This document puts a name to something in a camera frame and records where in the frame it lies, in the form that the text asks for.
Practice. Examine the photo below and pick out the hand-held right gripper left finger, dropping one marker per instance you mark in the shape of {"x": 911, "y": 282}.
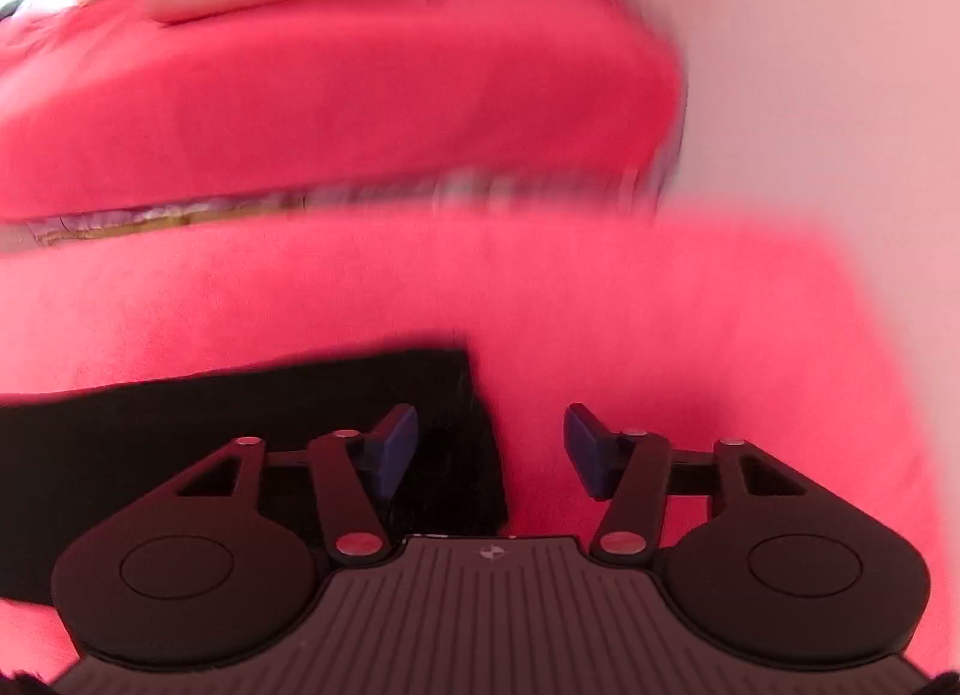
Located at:
{"x": 394, "y": 455}

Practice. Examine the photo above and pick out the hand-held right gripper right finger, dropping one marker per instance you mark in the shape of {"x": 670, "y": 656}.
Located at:
{"x": 585, "y": 455}

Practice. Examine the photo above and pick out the black pants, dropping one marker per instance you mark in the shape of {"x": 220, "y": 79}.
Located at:
{"x": 150, "y": 425}

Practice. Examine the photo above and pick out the pink fleece blanket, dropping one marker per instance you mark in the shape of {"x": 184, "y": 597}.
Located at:
{"x": 600, "y": 305}

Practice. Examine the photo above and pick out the patterned mattress edge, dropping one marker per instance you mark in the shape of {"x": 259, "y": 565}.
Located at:
{"x": 487, "y": 188}

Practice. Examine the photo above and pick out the red covered furniture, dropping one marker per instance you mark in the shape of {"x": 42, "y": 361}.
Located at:
{"x": 375, "y": 102}

